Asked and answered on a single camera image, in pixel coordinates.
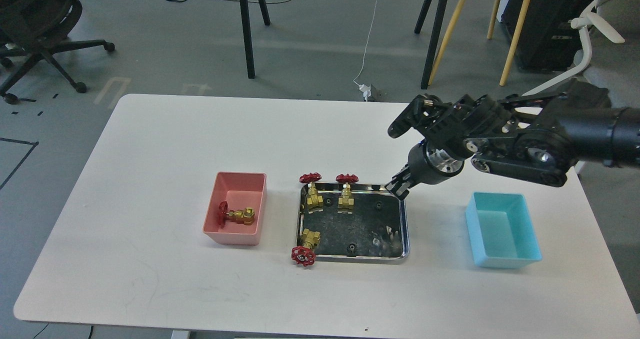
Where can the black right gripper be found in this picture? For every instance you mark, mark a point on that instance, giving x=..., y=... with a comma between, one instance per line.
x=426, y=164

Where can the brass valve red handle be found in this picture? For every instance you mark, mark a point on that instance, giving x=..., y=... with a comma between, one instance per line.
x=346, y=201
x=314, y=200
x=244, y=216
x=304, y=254

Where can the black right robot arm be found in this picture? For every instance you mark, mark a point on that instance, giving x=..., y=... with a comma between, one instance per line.
x=535, y=138

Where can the blue plastic box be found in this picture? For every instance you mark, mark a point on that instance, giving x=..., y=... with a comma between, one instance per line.
x=501, y=231

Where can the pink plastic box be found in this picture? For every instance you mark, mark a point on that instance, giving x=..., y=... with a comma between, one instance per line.
x=240, y=190

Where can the steel tray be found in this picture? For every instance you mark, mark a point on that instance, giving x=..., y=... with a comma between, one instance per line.
x=380, y=236

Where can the white power adapter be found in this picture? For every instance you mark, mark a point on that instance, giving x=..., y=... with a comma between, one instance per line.
x=370, y=93

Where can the black tripod legs right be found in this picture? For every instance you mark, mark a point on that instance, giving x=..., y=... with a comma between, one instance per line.
x=435, y=33

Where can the black tripod legs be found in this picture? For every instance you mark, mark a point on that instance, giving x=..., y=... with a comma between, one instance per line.
x=435, y=33
x=247, y=34

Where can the wooden easel legs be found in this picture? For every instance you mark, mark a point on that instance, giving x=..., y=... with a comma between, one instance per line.
x=513, y=43

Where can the black tripod legs left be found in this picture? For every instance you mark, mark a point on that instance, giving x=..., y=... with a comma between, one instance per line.
x=247, y=34

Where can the white chair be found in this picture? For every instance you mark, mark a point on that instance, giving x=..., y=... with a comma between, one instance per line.
x=610, y=54

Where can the black office chair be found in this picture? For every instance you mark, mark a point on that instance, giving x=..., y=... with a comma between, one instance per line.
x=37, y=29

